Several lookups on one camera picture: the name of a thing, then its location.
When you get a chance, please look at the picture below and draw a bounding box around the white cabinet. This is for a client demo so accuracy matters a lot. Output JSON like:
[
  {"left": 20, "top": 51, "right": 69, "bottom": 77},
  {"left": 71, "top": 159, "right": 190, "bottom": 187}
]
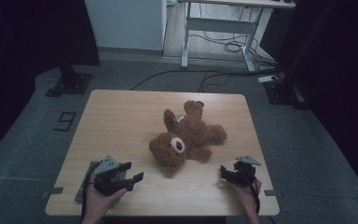
[{"left": 84, "top": 0, "right": 168, "bottom": 51}]

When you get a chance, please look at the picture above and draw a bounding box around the white metal frame desk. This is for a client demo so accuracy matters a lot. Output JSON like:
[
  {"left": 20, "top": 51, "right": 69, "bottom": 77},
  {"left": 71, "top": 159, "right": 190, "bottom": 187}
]
[{"left": 180, "top": 0, "right": 296, "bottom": 73}]

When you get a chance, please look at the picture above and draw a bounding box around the black curtain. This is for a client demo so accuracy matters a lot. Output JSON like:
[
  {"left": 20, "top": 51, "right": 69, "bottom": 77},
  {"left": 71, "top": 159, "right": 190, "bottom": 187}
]
[
  {"left": 0, "top": 0, "right": 102, "bottom": 164},
  {"left": 259, "top": 0, "right": 358, "bottom": 206}
]

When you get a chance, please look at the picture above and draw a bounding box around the person's right hand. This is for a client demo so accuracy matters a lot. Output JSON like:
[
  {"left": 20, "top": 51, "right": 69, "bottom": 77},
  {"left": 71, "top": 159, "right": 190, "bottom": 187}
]
[{"left": 232, "top": 177, "right": 263, "bottom": 213}]

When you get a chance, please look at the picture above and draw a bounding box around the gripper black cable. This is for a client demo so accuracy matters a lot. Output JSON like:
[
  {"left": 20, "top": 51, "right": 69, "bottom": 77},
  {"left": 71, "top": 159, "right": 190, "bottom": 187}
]
[
  {"left": 239, "top": 167, "right": 261, "bottom": 216},
  {"left": 80, "top": 161, "right": 103, "bottom": 224}
]

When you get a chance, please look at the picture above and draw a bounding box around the white power strip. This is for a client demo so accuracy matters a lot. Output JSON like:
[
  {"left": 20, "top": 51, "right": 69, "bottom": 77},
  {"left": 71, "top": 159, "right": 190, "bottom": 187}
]
[{"left": 257, "top": 75, "right": 280, "bottom": 84}]

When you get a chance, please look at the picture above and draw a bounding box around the grey tape piece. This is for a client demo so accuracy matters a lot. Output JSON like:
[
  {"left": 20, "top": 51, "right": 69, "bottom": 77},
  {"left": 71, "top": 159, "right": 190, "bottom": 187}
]
[
  {"left": 263, "top": 189, "right": 284, "bottom": 198},
  {"left": 41, "top": 187, "right": 64, "bottom": 199}
]

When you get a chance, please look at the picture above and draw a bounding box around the long black floor cable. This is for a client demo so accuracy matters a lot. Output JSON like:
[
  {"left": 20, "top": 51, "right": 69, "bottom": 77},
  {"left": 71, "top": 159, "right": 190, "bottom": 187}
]
[{"left": 130, "top": 69, "right": 264, "bottom": 91}]

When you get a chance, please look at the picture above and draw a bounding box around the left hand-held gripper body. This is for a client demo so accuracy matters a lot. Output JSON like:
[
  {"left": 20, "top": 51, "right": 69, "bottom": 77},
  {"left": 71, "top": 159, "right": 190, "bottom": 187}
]
[{"left": 92, "top": 154, "right": 135, "bottom": 197}]

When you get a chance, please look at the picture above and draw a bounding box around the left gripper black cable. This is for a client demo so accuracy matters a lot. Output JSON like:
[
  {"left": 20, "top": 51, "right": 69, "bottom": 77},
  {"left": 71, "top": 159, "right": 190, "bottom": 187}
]
[{"left": 80, "top": 161, "right": 103, "bottom": 224}]

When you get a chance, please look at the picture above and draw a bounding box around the tangle of black cables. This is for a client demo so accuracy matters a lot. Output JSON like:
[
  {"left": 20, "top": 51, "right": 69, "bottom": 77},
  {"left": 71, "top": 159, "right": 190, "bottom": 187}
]
[{"left": 188, "top": 6, "right": 278, "bottom": 73}]

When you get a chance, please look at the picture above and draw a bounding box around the brown teddy bear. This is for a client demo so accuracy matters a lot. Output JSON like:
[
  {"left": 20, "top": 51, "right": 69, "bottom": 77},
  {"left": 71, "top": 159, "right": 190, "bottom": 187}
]
[{"left": 148, "top": 99, "right": 228, "bottom": 175}]

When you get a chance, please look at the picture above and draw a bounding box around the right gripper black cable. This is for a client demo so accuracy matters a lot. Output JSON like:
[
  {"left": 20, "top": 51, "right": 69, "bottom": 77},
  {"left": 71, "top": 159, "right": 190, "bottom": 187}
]
[{"left": 239, "top": 167, "right": 261, "bottom": 216}]

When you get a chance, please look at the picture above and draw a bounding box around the black stand base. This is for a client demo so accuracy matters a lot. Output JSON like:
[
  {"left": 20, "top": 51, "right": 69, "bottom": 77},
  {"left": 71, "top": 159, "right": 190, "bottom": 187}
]
[
  {"left": 44, "top": 64, "right": 94, "bottom": 98},
  {"left": 263, "top": 71, "right": 312, "bottom": 110}
]

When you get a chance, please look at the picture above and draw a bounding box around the grey knitted doll garment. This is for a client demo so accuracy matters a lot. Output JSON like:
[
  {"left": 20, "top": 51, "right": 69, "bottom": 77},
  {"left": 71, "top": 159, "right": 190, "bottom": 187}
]
[{"left": 74, "top": 160, "right": 129, "bottom": 205}]

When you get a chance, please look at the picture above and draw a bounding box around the person's left hand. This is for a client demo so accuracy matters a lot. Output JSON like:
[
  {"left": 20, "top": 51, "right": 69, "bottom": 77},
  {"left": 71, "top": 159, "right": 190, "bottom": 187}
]
[{"left": 85, "top": 182, "right": 129, "bottom": 218}]

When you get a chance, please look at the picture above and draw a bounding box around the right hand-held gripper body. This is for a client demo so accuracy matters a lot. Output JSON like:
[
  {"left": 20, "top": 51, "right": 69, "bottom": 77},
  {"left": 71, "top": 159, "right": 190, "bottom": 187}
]
[{"left": 227, "top": 155, "right": 262, "bottom": 188}]

